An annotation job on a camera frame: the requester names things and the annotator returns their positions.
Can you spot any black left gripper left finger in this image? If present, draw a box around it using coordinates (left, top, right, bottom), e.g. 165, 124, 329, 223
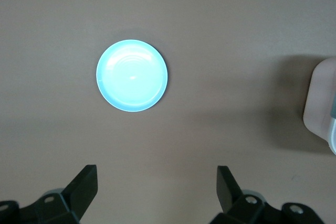
0, 165, 99, 224

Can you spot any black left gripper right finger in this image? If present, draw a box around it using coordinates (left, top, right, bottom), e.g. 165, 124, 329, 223
211, 165, 323, 224

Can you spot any light blue round plate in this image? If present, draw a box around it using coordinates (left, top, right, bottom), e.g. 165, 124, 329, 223
96, 39, 169, 112

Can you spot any pink box with white lid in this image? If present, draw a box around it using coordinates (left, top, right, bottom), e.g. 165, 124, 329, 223
302, 56, 336, 156

